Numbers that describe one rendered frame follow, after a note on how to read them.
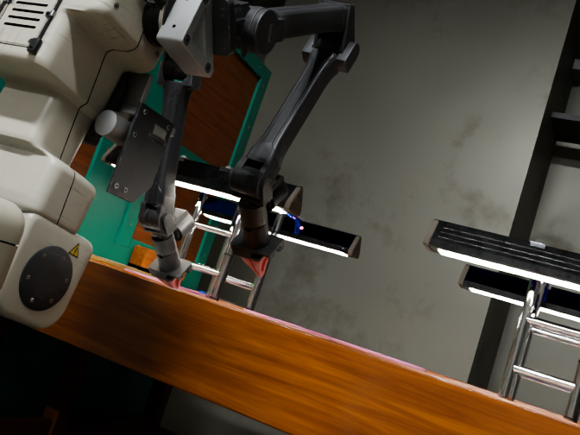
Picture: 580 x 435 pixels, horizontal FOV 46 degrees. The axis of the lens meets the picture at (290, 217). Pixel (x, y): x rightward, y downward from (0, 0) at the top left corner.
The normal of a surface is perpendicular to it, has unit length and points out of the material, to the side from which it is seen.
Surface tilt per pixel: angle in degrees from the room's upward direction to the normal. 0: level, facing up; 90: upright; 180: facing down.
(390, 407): 90
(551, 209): 90
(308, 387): 90
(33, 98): 82
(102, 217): 90
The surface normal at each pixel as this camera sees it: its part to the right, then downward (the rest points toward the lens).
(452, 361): -0.39, -0.26
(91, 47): 0.86, 0.22
